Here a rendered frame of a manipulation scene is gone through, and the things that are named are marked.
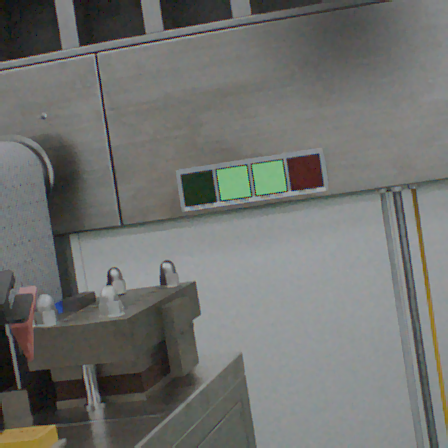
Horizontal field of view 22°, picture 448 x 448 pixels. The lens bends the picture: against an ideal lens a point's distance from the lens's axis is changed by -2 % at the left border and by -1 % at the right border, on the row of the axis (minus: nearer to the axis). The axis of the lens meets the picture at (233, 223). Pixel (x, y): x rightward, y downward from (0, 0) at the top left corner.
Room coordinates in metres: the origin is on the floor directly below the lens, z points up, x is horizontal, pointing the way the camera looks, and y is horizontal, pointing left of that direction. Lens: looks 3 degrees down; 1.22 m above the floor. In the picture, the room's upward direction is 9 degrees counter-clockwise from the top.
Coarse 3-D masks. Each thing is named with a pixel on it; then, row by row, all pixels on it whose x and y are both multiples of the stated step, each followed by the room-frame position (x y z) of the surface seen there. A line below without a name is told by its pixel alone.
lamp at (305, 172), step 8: (288, 160) 1.94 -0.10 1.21; (296, 160) 1.94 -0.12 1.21; (304, 160) 1.94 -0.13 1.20; (312, 160) 1.93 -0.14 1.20; (296, 168) 1.94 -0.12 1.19; (304, 168) 1.94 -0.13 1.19; (312, 168) 1.93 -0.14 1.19; (320, 168) 1.93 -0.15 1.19; (296, 176) 1.94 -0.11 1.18; (304, 176) 1.94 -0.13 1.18; (312, 176) 1.93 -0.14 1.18; (320, 176) 1.93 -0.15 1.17; (296, 184) 1.94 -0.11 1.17; (304, 184) 1.94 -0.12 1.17; (312, 184) 1.93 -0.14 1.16; (320, 184) 1.93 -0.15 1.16
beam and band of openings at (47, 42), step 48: (0, 0) 2.11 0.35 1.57; (48, 0) 2.11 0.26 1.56; (96, 0) 2.09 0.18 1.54; (144, 0) 2.00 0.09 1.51; (192, 0) 2.05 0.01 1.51; (240, 0) 1.96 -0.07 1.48; (288, 0) 2.02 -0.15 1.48; (336, 0) 1.93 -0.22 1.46; (384, 0) 1.91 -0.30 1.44; (0, 48) 2.08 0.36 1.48; (48, 48) 2.12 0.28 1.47; (96, 48) 2.02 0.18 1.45
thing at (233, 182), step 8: (232, 168) 1.96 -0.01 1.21; (240, 168) 1.96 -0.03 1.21; (224, 176) 1.97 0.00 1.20; (232, 176) 1.96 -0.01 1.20; (240, 176) 1.96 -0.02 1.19; (224, 184) 1.97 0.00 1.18; (232, 184) 1.96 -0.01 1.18; (240, 184) 1.96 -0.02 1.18; (248, 184) 1.96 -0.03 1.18; (224, 192) 1.97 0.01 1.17; (232, 192) 1.96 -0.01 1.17; (240, 192) 1.96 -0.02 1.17; (248, 192) 1.96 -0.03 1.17
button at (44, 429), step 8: (8, 432) 1.48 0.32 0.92; (16, 432) 1.48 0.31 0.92; (24, 432) 1.47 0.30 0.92; (32, 432) 1.46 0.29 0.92; (40, 432) 1.45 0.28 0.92; (48, 432) 1.46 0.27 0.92; (56, 432) 1.49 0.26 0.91; (0, 440) 1.44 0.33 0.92; (8, 440) 1.44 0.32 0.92; (16, 440) 1.43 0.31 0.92; (24, 440) 1.43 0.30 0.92; (32, 440) 1.43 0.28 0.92; (40, 440) 1.44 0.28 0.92; (48, 440) 1.46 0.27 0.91; (56, 440) 1.48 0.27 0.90
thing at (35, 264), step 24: (0, 216) 1.75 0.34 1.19; (24, 216) 1.84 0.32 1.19; (48, 216) 1.94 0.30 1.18; (0, 240) 1.74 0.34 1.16; (24, 240) 1.83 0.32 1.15; (48, 240) 1.93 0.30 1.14; (0, 264) 1.73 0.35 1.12; (24, 264) 1.81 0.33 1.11; (48, 264) 1.91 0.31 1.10; (48, 288) 1.89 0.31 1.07
